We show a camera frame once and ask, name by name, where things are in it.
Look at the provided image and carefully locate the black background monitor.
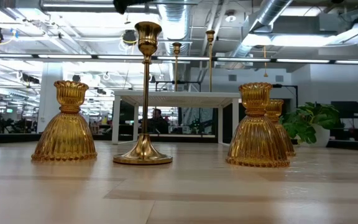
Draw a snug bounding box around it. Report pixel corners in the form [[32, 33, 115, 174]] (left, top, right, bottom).
[[330, 100, 358, 119]]

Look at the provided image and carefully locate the tall gold candlestick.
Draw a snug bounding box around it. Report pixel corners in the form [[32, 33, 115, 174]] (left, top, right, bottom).
[[112, 21, 173, 166]]

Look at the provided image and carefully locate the tall brass candlestick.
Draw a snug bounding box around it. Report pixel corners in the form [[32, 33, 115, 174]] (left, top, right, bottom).
[[206, 29, 216, 93]]

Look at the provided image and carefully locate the white perforated metal shelf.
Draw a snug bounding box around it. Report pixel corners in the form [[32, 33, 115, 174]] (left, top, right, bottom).
[[111, 90, 241, 146]]

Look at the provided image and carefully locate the white plant pot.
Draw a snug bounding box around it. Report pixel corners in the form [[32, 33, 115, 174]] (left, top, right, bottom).
[[301, 123, 331, 148]]

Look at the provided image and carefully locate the black aluminium table frame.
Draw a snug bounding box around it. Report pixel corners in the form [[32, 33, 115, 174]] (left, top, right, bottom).
[[0, 132, 358, 149]]

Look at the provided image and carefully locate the long ceiling light strip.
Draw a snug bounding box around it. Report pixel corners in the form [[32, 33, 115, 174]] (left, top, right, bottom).
[[0, 54, 358, 65]]

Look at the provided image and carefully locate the silver ventilation duct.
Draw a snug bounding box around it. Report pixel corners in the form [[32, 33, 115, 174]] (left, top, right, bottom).
[[157, 0, 193, 57], [230, 0, 293, 58]]

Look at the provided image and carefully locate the green leafy plant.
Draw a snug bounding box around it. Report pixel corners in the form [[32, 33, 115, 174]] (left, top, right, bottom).
[[280, 101, 344, 146]]

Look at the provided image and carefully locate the medium brass candlestick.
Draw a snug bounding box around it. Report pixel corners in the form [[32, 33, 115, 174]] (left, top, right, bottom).
[[172, 42, 182, 92]]

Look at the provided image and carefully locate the person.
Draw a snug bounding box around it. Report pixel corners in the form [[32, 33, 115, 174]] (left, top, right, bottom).
[[146, 108, 170, 135]]

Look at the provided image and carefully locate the amber ribbed glass candle holder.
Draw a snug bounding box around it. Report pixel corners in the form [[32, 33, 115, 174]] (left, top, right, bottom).
[[31, 80, 98, 162], [226, 82, 291, 169], [265, 98, 296, 157]]

